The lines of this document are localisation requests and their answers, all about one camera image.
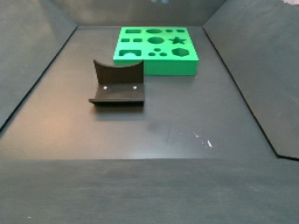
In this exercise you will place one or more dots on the green shape sorter block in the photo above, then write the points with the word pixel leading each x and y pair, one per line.
pixel 163 47

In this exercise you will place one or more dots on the black curved holder stand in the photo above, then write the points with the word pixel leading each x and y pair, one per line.
pixel 119 78

